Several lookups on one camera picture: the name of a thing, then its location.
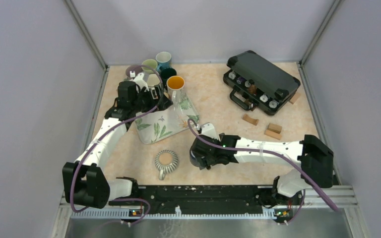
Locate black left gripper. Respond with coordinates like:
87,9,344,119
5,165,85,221
131,84,172,113

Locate clear floral glass jar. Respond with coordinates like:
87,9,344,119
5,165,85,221
167,75,186,107

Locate white ribbed mug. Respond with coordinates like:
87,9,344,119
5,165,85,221
146,74,164,100

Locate dark green mug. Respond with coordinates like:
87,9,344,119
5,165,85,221
160,68,177,83

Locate striped grey white mug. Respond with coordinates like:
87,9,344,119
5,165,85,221
154,150,179,180

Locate light green mug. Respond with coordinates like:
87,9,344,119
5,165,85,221
141,59,158,74

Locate lilac purple mug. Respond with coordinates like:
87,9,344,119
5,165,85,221
126,65,143,80

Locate light blue mug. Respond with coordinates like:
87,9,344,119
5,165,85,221
155,52,172,71

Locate navy blue mug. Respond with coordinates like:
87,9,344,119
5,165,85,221
190,150,200,168

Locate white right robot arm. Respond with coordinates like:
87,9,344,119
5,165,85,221
190,134,334,204

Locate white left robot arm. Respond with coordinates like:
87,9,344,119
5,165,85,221
62,81,172,213

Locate white floral tray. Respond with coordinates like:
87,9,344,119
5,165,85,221
121,64,200,145

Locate black poker chip case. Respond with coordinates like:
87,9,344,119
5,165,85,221
223,50,301,116

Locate wooden block behind case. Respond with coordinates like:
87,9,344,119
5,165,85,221
289,92,301,105

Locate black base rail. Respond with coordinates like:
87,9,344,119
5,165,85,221
108,179,302,215

